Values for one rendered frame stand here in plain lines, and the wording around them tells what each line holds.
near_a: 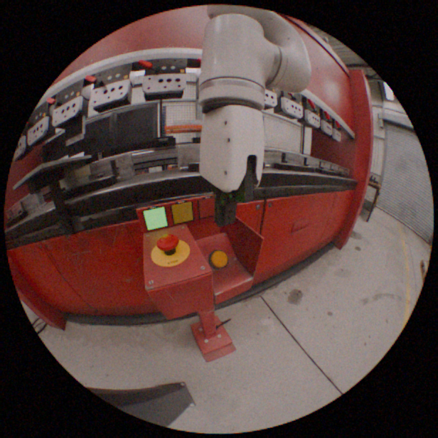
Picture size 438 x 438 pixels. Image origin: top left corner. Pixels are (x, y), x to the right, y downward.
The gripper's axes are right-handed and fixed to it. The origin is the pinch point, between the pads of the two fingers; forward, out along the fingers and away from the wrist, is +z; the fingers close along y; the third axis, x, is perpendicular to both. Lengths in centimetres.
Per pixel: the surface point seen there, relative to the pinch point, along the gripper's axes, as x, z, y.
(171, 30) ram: -6, -66, -37
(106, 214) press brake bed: -27.4, 5.9, -21.9
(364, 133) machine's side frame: 170, -58, -9
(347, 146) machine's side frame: 171, -37, -28
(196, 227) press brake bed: 0.4, 15.9, -18.5
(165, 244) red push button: -10.2, 3.7, -0.3
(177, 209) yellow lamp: -6.2, 3.2, -10.0
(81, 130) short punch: -39, -23, -39
